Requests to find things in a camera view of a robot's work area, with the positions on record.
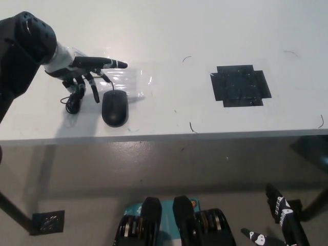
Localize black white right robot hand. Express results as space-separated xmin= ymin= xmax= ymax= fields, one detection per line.
xmin=240 ymin=183 xmax=310 ymax=246

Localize black table foot bar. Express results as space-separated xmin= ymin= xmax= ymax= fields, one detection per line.
xmin=0 ymin=190 xmax=34 ymax=236
xmin=301 ymin=189 xmax=328 ymax=223

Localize black computer mouse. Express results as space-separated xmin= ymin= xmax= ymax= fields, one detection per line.
xmin=101 ymin=90 xmax=129 ymax=128

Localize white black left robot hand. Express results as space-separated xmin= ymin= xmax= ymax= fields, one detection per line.
xmin=45 ymin=42 xmax=129 ymax=104

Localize grey metal table leg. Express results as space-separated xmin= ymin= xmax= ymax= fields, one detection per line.
xmin=37 ymin=144 xmax=57 ymax=203

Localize clear plastic tape sheet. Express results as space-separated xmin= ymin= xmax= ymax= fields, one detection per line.
xmin=101 ymin=48 xmax=154 ymax=100

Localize black mouse cable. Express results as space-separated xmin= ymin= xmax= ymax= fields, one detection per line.
xmin=60 ymin=73 xmax=115 ymax=115

